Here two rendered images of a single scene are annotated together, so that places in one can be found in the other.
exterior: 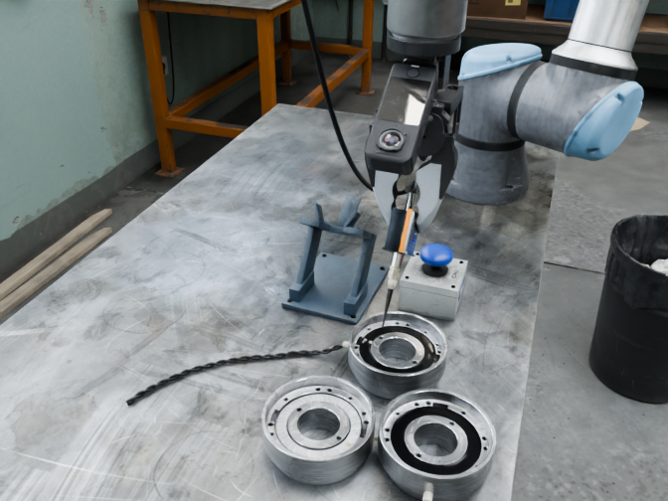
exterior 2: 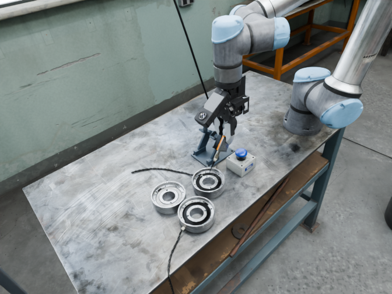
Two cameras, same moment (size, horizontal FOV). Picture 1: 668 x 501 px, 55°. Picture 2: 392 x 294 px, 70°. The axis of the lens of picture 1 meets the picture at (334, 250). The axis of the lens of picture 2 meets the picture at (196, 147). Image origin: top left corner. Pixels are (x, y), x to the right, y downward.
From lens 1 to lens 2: 0.43 m
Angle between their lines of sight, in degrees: 28
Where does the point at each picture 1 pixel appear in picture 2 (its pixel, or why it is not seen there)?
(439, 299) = (237, 168)
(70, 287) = (138, 132)
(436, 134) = (227, 114)
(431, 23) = (221, 78)
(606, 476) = (360, 262)
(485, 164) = (297, 118)
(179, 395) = (145, 174)
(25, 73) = (184, 38)
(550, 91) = (318, 95)
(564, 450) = (346, 244)
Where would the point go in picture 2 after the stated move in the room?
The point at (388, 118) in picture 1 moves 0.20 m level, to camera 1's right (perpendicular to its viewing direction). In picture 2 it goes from (205, 107) to (277, 123)
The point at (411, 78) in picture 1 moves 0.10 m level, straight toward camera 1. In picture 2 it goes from (219, 94) to (197, 111)
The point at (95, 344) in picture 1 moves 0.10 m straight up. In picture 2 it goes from (134, 152) to (128, 131)
